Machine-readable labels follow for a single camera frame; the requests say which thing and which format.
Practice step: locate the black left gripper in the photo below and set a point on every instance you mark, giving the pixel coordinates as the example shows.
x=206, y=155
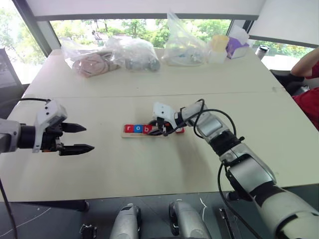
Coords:
x=51, y=138

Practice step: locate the black floor bar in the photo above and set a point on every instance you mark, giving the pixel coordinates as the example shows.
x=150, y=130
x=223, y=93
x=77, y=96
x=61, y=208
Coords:
x=225, y=221

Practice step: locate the purple tissue box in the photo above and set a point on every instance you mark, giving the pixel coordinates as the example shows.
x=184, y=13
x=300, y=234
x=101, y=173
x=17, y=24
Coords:
x=236, y=47

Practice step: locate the plastic bag with pink items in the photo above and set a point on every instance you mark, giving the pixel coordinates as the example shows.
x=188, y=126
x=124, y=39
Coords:
x=89, y=63

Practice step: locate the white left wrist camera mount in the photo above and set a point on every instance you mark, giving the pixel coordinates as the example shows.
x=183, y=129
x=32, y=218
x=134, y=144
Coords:
x=51, y=109

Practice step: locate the red letter block r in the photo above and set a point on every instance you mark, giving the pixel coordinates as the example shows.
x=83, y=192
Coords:
x=128, y=128

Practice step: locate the blue letter block o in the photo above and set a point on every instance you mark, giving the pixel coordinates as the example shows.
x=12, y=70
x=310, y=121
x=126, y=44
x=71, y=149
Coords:
x=137, y=128

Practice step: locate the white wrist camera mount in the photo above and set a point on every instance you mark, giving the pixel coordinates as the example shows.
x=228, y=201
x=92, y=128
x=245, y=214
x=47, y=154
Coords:
x=51, y=109
x=163, y=110

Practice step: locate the small black floor bracket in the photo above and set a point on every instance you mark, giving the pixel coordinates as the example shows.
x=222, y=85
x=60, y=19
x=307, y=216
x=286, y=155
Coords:
x=88, y=231

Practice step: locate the red letter block b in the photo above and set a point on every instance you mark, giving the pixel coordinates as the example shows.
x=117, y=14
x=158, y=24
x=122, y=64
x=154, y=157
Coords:
x=147, y=129

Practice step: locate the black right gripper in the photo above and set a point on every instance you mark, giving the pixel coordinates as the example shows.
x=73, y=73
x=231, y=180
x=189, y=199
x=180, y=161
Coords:
x=161, y=125

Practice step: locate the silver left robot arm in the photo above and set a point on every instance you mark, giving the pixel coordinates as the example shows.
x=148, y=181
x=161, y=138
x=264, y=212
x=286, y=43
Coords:
x=10, y=135

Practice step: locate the tall clear plastic bag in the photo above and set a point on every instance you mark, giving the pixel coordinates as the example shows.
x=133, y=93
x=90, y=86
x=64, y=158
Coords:
x=183, y=47

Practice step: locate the plastic bag with grey items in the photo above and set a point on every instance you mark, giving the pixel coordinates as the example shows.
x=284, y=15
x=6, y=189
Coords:
x=135, y=56

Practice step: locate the wooden letter tray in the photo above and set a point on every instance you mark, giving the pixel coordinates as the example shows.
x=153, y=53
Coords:
x=134, y=135

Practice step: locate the person's red garment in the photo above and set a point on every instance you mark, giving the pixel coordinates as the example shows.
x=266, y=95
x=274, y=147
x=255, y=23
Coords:
x=309, y=104

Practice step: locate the silver rounded robot leg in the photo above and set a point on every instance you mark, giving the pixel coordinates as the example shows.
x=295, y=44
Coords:
x=187, y=221
x=124, y=221

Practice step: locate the dark cup with lid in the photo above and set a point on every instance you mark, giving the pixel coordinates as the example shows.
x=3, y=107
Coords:
x=261, y=52

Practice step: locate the black office chair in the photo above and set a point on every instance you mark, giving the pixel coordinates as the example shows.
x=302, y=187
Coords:
x=289, y=82

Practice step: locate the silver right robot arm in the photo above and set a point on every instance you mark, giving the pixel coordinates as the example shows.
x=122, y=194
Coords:
x=249, y=171

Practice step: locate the red letter block t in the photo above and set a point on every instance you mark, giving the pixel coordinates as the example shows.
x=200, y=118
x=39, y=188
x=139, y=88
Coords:
x=181, y=130

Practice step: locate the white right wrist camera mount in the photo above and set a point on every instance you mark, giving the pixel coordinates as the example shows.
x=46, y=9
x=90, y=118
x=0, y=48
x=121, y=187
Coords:
x=163, y=110

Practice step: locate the white container with yellow lid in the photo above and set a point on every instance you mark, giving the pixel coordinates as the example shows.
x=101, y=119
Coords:
x=218, y=48

